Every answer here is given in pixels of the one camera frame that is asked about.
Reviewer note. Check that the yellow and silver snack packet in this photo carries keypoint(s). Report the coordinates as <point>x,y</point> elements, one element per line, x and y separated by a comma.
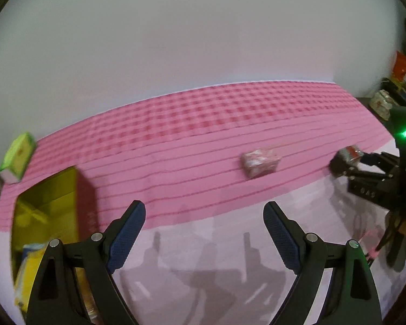
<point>27,270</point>

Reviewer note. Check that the orange box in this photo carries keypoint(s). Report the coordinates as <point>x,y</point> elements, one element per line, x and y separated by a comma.
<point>401,66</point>

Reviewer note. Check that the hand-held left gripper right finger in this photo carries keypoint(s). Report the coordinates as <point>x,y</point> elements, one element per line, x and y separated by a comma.
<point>280,237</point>

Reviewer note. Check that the small decorated box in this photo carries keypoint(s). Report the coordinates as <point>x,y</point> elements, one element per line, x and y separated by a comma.
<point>381,103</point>

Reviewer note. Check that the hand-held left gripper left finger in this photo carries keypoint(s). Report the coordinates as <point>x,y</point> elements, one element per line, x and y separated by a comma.
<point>127,237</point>

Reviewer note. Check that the pink and white snack packet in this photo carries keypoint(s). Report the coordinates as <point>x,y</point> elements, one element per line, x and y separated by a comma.
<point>260,166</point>

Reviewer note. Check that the green tissue box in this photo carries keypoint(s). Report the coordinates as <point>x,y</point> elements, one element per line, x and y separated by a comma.
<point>18,152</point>

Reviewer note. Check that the dark side cabinet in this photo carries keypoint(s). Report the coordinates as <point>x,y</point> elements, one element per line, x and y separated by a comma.
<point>368,111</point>

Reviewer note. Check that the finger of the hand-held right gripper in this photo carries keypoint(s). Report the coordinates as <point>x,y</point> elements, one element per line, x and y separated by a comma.
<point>368,158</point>
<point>340,166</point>

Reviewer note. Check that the pink checked tablecloth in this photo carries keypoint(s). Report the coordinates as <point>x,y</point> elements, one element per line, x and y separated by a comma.
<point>189,125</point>

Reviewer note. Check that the small red snack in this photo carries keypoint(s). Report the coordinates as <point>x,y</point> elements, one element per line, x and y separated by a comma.
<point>352,152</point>

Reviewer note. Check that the pink tag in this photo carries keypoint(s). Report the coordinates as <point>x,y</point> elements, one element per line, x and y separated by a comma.
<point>373,253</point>

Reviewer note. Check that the red tin box gold interior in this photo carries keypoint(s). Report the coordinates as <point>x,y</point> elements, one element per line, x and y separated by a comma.
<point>47,206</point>

